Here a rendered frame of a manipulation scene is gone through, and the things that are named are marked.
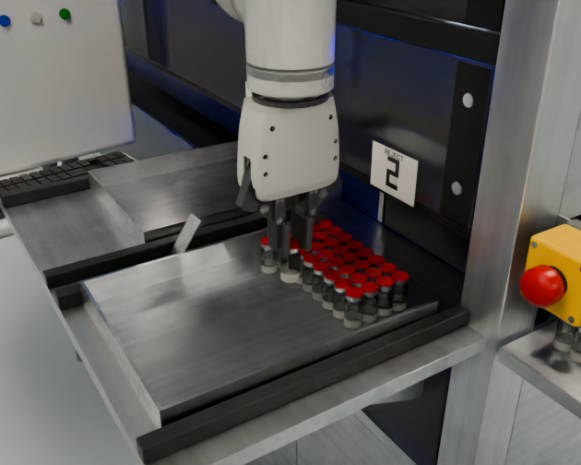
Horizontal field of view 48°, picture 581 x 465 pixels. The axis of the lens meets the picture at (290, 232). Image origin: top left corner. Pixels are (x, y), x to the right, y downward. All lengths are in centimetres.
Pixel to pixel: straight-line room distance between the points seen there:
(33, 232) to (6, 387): 120
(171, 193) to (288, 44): 57
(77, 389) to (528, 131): 169
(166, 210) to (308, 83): 50
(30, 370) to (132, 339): 148
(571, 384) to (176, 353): 42
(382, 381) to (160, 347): 25
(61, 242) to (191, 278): 23
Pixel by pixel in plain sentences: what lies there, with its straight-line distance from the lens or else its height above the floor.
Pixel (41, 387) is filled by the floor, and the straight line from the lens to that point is 216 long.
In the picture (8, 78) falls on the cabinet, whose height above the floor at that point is 100.
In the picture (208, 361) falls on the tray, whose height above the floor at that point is 88.
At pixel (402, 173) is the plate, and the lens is 81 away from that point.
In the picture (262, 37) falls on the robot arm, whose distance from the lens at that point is 60.
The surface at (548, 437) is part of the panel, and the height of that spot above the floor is 66.
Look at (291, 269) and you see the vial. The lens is 71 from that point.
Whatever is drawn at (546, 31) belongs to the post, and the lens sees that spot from 65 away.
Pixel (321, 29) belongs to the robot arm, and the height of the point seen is 122.
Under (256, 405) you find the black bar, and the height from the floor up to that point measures 90.
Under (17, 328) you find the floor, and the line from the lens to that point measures 244.
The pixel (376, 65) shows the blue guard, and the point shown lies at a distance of 82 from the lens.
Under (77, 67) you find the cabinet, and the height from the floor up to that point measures 100.
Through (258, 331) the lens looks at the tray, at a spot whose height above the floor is 88.
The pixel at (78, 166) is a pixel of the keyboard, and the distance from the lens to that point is 141.
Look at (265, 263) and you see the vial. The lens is 86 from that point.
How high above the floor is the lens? 133
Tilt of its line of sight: 28 degrees down
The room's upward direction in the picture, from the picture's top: straight up
